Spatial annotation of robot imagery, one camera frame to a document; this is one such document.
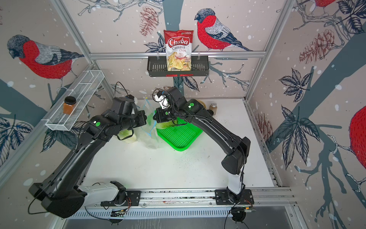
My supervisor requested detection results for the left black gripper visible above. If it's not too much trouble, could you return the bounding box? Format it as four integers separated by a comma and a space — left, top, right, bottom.
120, 109, 149, 132

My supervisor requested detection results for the chinese cabbage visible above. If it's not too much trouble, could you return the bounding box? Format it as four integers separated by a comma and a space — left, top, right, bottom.
117, 130, 137, 144
155, 120, 178, 130

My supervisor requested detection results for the clear zipper bag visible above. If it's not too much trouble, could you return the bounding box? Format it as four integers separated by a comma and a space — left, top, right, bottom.
133, 97, 159, 149

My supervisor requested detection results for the chinese cabbage front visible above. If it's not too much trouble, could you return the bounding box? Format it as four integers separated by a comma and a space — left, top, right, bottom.
117, 130, 137, 144

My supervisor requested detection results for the green plastic basket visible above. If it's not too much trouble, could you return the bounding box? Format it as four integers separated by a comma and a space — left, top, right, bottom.
157, 118, 203, 151

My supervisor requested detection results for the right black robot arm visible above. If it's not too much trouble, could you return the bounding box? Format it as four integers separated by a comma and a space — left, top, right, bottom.
152, 87, 251, 204

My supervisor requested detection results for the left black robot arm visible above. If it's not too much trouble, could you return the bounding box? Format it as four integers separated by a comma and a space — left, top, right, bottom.
29, 95, 147, 218

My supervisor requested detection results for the red Chuba chips bag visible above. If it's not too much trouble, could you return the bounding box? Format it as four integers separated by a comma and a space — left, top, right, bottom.
164, 30, 193, 71

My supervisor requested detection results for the brown spice shaker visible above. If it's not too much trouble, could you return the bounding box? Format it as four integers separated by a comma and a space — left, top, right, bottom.
209, 103, 217, 115

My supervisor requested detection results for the orange spice jar black lid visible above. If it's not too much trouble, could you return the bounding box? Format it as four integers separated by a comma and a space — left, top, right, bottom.
63, 96, 76, 115

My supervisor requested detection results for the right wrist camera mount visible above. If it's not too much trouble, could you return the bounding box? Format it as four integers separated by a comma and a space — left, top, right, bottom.
153, 91, 169, 109

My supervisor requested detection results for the black hanging wire basket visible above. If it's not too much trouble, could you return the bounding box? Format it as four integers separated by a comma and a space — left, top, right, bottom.
147, 55, 209, 77

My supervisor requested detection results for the white wire shelf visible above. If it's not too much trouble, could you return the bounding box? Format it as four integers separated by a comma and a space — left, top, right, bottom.
45, 70, 104, 131

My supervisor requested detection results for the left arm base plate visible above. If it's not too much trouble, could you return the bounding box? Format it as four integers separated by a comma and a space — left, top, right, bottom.
101, 190, 141, 208

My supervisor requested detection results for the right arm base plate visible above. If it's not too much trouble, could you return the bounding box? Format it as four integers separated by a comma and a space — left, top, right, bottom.
214, 189, 254, 206

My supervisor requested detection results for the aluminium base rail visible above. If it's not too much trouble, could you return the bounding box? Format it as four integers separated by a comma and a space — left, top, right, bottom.
70, 187, 297, 220

